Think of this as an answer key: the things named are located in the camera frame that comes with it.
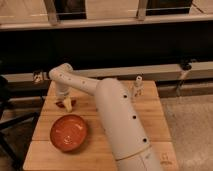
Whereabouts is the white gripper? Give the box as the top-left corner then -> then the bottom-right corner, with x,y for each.
55,83 -> 72,112

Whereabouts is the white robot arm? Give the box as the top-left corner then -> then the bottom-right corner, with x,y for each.
49,63 -> 164,171

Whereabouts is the orange ceramic bowl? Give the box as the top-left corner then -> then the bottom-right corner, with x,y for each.
50,114 -> 88,152

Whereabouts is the black office chair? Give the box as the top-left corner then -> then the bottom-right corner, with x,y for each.
0,75 -> 40,170

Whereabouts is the black clamp with cable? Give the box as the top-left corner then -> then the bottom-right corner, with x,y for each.
175,60 -> 193,96

